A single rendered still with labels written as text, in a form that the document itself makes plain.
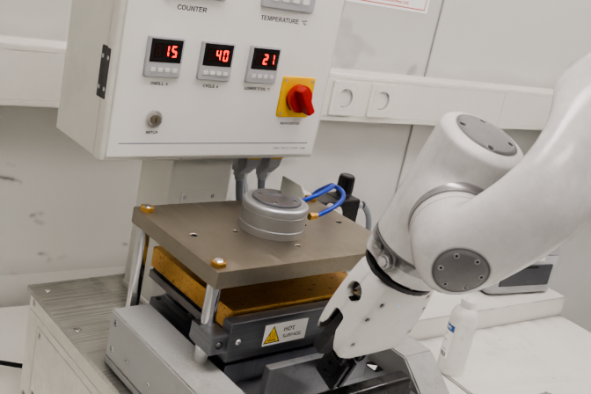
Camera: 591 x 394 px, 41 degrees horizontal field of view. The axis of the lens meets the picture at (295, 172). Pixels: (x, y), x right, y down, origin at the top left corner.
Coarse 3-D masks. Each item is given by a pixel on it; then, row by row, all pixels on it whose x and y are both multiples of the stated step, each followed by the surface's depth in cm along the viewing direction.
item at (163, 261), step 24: (168, 264) 92; (168, 288) 92; (192, 288) 89; (240, 288) 88; (264, 288) 90; (288, 288) 91; (312, 288) 92; (336, 288) 94; (192, 312) 89; (240, 312) 84
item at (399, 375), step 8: (384, 376) 86; (392, 376) 86; (400, 376) 87; (408, 376) 87; (352, 384) 83; (360, 384) 83; (368, 384) 84; (376, 384) 84; (384, 384) 85; (392, 384) 85; (400, 384) 86; (408, 384) 87; (320, 392) 80; (328, 392) 81; (336, 392) 81; (344, 392) 81; (352, 392) 82; (360, 392) 82; (368, 392) 83; (376, 392) 84; (384, 392) 85; (392, 392) 86; (400, 392) 87; (408, 392) 88
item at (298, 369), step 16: (272, 368) 83; (288, 368) 84; (304, 368) 86; (368, 368) 95; (240, 384) 86; (256, 384) 87; (272, 384) 84; (288, 384) 85; (304, 384) 87; (320, 384) 89
